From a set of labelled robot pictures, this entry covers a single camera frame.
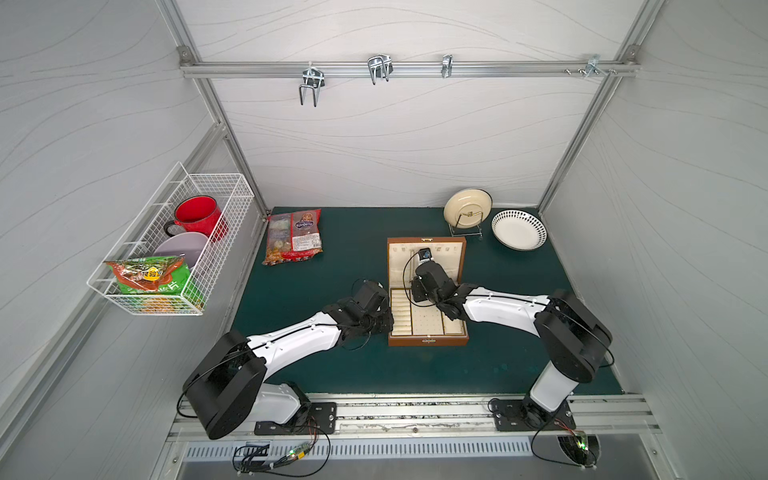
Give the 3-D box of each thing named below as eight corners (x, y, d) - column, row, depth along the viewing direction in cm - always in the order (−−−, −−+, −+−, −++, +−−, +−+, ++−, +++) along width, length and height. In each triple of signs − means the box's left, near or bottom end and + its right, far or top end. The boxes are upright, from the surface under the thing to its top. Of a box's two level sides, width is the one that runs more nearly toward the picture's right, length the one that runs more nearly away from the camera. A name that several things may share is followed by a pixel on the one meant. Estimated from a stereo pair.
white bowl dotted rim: (499, 251, 110) (502, 245, 107) (488, 215, 122) (491, 209, 119) (549, 251, 110) (553, 245, 107) (534, 215, 122) (537, 209, 119)
